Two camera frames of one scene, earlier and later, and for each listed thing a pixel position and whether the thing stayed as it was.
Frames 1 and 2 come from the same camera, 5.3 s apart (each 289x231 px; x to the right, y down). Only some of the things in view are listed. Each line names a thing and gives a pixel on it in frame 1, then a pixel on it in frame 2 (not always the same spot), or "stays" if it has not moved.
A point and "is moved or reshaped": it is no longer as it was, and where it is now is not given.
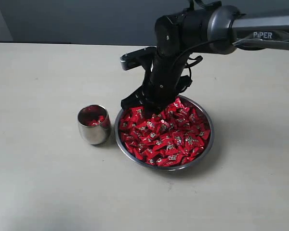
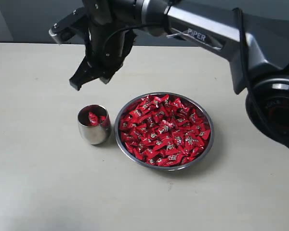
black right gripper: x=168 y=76 → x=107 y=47
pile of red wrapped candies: x=173 y=136 stays
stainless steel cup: x=94 y=124 stays
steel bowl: x=200 y=106 stays
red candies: x=92 y=115 is moved or reshaped
